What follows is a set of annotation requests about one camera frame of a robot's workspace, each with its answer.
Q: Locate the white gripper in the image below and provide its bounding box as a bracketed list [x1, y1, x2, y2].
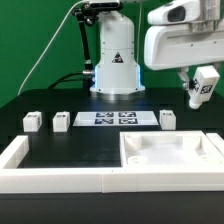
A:
[144, 23, 224, 90]

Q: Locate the white square tabletop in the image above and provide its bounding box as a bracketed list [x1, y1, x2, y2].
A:
[120, 131, 222, 167]

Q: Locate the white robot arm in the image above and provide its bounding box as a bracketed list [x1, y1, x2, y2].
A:
[89, 0, 224, 96]

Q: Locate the white marker sheet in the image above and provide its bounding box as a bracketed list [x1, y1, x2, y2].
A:
[73, 111, 158, 126]

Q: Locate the white U-shaped obstacle fence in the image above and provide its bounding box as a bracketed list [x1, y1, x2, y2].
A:
[0, 133, 224, 194]

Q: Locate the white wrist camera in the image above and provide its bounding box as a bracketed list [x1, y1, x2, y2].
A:
[148, 0, 200, 25]

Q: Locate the black cable bundle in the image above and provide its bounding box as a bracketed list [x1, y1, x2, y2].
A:
[47, 73, 95, 90]

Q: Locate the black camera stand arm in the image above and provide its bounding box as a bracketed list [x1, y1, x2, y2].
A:
[71, 2, 98, 78]

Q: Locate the white cable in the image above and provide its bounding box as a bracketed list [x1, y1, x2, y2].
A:
[17, 0, 88, 97]

